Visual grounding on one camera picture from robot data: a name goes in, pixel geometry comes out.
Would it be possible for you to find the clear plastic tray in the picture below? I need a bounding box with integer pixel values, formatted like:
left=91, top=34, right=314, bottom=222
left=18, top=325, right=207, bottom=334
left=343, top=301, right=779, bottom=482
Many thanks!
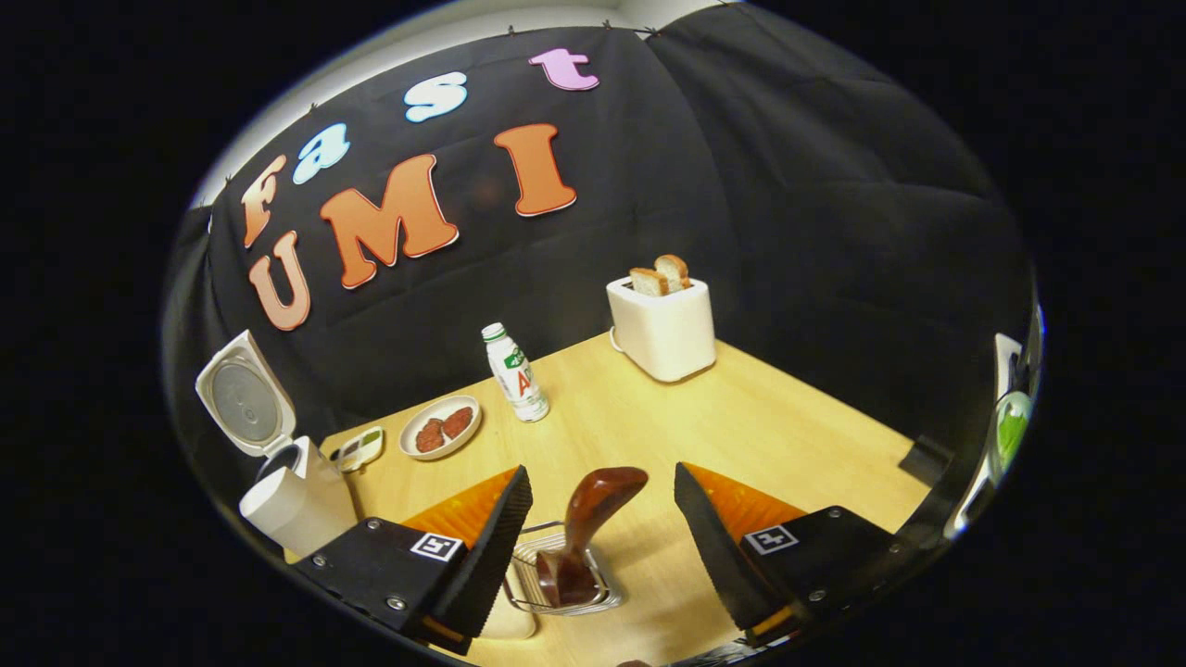
left=477, top=565, right=538, bottom=642

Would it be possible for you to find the white toaster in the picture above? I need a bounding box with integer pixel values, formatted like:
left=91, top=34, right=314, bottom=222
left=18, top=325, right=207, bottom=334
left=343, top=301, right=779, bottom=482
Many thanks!
left=606, top=275, right=717, bottom=384

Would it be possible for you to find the metal wire chopstick holder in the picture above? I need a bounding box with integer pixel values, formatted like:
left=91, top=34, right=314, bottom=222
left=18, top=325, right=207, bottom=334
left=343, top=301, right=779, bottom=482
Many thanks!
left=505, top=521, right=624, bottom=617

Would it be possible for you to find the white rice cooker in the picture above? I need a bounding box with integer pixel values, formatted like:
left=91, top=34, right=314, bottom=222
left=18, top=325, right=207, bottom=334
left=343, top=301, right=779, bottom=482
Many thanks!
left=195, top=330, right=360, bottom=559

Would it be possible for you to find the small sectioned white dish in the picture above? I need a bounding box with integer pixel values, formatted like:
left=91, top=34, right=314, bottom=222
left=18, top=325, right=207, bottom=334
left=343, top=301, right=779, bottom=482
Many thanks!
left=332, top=426, right=385, bottom=473

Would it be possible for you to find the brown wooden spoon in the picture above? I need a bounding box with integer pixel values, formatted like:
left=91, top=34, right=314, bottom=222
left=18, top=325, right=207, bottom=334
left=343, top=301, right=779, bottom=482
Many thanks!
left=535, top=467, right=650, bottom=608

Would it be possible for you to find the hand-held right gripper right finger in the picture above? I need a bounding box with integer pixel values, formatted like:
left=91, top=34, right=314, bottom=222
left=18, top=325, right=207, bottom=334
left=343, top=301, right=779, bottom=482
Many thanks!
left=671, top=461, right=929, bottom=649

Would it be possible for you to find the black backdrop cloth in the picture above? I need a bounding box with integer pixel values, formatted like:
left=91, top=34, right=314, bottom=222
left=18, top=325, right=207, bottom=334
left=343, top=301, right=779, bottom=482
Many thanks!
left=162, top=5, right=1037, bottom=520

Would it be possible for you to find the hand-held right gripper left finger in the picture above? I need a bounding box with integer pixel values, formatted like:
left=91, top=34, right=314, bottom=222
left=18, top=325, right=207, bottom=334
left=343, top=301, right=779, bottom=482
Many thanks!
left=289, top=465, right=535, bottom=657

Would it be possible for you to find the green and white object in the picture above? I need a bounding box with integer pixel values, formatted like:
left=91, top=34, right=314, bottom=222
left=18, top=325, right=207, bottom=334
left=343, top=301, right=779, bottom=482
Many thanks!
left=990, top=391, right=1033, bottom=483

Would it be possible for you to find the white drink bottle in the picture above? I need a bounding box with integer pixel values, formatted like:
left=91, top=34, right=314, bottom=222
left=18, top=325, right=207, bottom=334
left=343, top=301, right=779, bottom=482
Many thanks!
left=481, top=322, right=551, bottom=423

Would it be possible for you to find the white flat object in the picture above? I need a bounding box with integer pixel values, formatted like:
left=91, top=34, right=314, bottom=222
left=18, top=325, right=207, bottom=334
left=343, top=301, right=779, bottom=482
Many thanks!
left=994, top=333, right=1024, bottom=396

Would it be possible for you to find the white round plate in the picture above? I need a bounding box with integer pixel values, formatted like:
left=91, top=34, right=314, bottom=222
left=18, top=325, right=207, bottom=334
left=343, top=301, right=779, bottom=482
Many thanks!
left=398, top=395, right=483, bottom=461

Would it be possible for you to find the white rice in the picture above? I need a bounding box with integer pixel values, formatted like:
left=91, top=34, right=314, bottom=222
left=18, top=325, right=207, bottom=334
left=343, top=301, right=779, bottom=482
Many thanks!
left=486, top=588, right=531, bottom=638

